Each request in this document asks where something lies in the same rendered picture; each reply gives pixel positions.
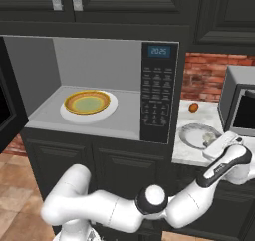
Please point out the small orange round food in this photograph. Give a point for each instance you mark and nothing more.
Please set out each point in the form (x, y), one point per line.
(193, 107)

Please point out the yellow orange rimmed plate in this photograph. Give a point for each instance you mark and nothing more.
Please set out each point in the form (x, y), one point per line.
(87, 103)

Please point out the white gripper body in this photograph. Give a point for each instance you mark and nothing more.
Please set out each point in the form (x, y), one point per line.
(219, 146)

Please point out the grey toaster oven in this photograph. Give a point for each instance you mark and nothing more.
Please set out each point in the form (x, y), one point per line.
(234, 95)

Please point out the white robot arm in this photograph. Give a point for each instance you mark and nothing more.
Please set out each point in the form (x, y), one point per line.
(109, 211)

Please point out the black microwave oven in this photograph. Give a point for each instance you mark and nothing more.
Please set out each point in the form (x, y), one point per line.
(156, 95)

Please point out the dark base cupboard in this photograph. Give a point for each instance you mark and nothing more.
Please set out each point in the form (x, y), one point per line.
(232, 211)

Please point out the black microwave door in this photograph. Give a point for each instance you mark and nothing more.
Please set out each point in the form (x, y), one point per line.
(8, 112)

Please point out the dark base cupboard door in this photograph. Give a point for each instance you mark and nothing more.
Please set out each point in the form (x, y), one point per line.
(132, 168)
(56, 158)

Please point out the white round turntable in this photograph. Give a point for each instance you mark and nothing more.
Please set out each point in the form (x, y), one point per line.
(99, 115)

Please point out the grey plate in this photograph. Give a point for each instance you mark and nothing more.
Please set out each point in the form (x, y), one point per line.
(191, 133)

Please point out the white garlic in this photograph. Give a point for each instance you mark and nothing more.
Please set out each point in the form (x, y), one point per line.
(208, 138)

